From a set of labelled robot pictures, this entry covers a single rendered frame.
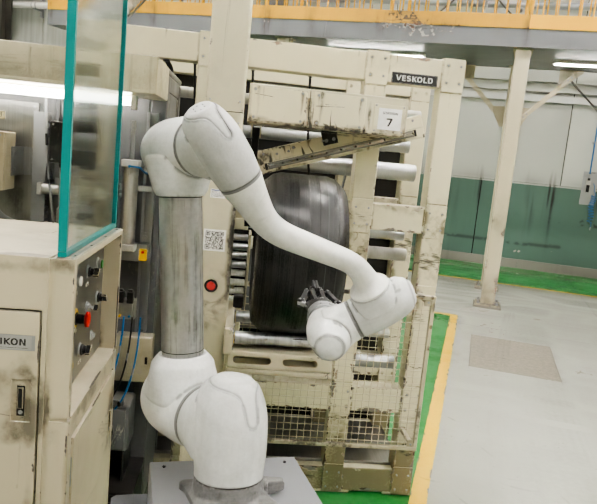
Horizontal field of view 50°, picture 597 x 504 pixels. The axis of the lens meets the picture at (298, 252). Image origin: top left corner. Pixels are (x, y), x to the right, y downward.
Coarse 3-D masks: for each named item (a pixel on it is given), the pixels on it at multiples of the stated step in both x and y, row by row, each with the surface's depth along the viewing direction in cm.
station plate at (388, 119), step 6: (384, 108) 244; (384, 114) 244; (390, 114) 244; (396, 114) 245; (378, 120) 244; (384, 120) 245; (390, 120) 245; (396, 120) 245; (378, 126) 245; (384, 126) 245; (390, 126) 245; (396, 126) 245
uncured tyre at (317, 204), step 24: (288, 192) 211; (312, 192) 213; (336, 192) 215; (288, 216) 206; (312, 216) 207; (336, 216) 208; (264, 240) 205; (336, 240) 206; (264, 264) 205; (288, 264) 203; (312, 264) 204; (264, 288) 206; (288, 288) 205; (336, 288) 207; (264, 312) 211; (288, 312) 210
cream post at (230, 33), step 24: (216, 0) 208; (240, 0) 209; (216, 24) 210; (240, 24) 210; (216, 48) 211; (240, 48) 211; (216, 72) 212; (240, 72) 213; (216, 96) 213; (240, 96) 214; (240, 120) 215; (216, 216) 219; (216, 264) 222; (216, 288) 224; (216, 312) 225; (216, 336) 226; (216, 360) 227
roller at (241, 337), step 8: (240, 336) 219; (248, 336) 219; (256, 336) 220; (264, 336) 220; (272, 336) 220; (280, 336) 221; (288, 336) 221; (296, 336) 222; (304, 336) 222; (256, 344) 221; (264, 344) 220; (272, 344) 220; (280, 344) 221; (288, 344) 221; (296, 344) 221; (304, 344) 221
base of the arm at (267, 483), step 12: (192, 480) 146; (264, 480) 144; (276, 480) 146; (192, 492) 140; (204, 492) 136; (216, 492) 135; (228, 492) 135; (240, 492) 135; (252, 492) 137; (264, 492) 142
